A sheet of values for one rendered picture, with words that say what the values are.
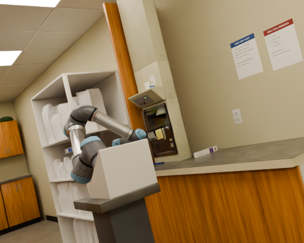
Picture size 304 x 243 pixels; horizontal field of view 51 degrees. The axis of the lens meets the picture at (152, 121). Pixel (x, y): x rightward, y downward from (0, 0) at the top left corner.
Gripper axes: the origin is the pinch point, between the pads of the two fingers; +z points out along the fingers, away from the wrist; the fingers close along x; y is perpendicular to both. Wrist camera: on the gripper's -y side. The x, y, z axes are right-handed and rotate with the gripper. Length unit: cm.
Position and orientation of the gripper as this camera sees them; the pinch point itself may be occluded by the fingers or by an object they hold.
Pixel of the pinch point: (156, 138)
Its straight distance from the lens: 233.1
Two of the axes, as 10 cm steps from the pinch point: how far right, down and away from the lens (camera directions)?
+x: -5.8, 1.8, 7.9
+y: -2.3, -9.7, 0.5
